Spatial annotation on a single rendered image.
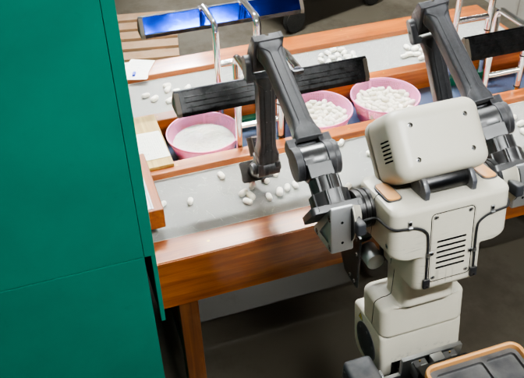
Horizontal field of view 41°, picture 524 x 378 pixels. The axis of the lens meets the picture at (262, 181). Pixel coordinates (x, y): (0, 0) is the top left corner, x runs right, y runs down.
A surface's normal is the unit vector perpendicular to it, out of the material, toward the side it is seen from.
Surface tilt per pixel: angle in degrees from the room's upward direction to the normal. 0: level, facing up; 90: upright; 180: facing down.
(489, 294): 0
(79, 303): 90
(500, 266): 0
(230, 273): 90
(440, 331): 82
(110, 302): 90
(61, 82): 90
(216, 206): 0
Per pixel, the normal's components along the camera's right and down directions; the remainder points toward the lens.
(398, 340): 0.31, 0.45
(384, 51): -0.03, -0.79
